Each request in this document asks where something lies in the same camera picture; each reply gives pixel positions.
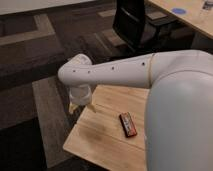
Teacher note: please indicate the light wooden background desk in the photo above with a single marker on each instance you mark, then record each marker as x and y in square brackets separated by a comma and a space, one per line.
[196, 17]

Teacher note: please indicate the black office chair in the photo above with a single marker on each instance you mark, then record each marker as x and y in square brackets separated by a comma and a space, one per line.
[140, 26]

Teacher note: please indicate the blue round disc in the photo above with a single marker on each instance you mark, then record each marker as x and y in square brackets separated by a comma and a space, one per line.
[178, 11]

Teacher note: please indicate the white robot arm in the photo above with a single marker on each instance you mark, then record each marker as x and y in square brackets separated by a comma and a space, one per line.
[179, 108]

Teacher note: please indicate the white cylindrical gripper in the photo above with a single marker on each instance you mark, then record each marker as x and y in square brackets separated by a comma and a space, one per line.
[80, 96]

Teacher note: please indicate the red brown snack bar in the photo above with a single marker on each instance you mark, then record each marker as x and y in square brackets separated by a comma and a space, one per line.
[127, 124]

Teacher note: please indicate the clear glass on desk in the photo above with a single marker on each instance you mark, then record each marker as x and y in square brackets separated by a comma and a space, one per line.
[208, 4]

